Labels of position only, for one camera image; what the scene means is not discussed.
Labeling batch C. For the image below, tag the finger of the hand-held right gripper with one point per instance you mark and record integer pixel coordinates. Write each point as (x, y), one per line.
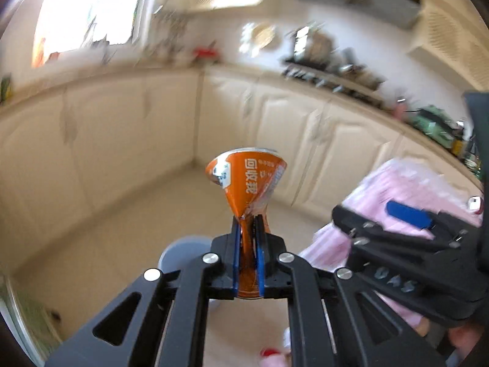
(408, 214)
(397, 242)

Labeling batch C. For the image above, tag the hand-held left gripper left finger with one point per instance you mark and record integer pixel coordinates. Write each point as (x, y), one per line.
(237, 252)

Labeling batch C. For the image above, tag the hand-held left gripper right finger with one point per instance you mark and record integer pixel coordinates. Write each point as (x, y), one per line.
(260, 252)

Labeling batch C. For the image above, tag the blue plastic bucket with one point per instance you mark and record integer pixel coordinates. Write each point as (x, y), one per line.
(183, 252)

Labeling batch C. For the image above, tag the crushed orange drink can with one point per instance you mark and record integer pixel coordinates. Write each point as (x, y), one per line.
(246, 183)

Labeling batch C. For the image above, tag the person's right hand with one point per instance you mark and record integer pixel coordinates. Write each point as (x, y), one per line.
(464, 338)

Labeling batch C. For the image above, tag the red drink can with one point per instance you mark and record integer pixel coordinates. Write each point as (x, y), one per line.
(475, 203)

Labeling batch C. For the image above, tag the green electric cooker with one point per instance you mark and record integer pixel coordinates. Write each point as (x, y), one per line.
(435, 124)

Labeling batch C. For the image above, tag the pink utensil holder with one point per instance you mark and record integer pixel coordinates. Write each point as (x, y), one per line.
(400, 107)

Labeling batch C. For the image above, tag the wok with glass lid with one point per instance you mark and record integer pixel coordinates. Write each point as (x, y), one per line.
(359, 68)

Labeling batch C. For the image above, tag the black gas stove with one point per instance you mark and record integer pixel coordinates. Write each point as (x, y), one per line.
(328, 80)

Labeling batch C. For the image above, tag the cream lower kitchen cabinets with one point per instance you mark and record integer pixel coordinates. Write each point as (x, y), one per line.
(114, 122)

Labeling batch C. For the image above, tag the steel steamer pot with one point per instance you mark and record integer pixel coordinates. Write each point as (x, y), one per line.
(315, 47)

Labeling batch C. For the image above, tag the red container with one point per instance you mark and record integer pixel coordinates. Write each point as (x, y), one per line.
(206, 54)

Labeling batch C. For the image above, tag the cream round perforated plate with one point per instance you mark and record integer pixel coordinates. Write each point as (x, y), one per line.
(261, 36)

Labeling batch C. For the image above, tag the green patterned mat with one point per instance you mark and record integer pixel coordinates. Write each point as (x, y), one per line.
(26, 321)

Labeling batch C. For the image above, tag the row of hanging utensils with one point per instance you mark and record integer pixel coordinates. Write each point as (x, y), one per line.
(170, 30)

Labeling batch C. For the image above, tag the kitchen window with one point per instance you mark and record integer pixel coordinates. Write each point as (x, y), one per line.
(84, 11)

